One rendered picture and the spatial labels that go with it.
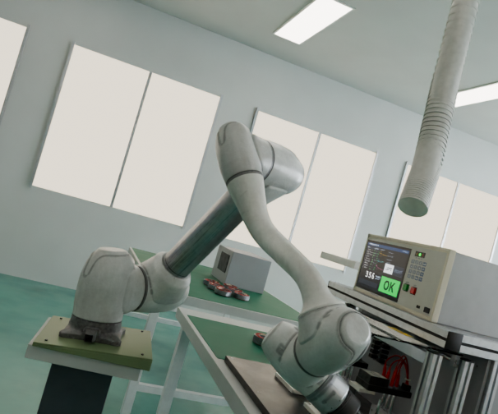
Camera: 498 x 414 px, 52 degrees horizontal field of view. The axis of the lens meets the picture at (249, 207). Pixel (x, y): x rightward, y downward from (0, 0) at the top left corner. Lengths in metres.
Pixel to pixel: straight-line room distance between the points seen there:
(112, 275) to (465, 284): 1.02
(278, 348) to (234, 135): 0.56
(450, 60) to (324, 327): 2.50
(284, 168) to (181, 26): 4.99
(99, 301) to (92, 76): 4.66
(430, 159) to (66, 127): 4.15
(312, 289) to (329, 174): 5.61
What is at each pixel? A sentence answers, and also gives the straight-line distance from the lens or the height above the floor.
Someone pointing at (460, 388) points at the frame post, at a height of 0.98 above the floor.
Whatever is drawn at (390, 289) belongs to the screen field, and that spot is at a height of 1.16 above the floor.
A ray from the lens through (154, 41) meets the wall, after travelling 6.24.
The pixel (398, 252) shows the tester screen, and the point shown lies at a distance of 1.69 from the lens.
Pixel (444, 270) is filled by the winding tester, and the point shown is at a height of 1.26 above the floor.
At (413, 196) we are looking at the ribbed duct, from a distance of 2.83.
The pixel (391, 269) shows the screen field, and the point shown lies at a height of 1.22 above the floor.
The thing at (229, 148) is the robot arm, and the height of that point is 1.41.
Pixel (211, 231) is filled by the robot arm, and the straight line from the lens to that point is 1.57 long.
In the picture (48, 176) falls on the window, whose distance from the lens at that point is 6.01.
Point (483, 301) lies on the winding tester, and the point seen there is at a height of 1.21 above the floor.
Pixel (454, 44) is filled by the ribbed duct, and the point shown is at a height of 2.57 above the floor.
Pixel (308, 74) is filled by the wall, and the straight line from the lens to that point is 6.67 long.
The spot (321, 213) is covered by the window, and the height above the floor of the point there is 1.63.
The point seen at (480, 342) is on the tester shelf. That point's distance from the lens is 1.47.
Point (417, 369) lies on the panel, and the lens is 1.72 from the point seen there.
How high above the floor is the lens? 1.23
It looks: 2 degrees up
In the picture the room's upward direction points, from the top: 16 degrees clockwise
